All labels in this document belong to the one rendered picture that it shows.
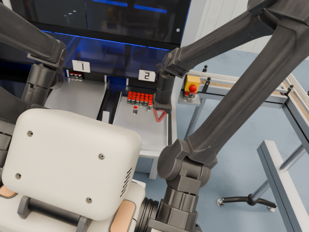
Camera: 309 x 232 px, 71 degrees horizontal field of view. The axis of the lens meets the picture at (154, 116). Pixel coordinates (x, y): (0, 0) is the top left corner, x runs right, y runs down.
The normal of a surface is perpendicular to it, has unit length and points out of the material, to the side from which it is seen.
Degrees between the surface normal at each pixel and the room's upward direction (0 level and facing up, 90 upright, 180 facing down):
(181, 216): 39
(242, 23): 73
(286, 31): 81
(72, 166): 48
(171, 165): 67
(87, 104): 0
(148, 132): 0
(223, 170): 0
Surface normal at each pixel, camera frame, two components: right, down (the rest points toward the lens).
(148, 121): 0.15, -0.71
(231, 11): 0.00, 0.70
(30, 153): -0.10, 0.00
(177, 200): -0.26, -0.24
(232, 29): -0.87, -0.29
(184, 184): 0.43, -0.02
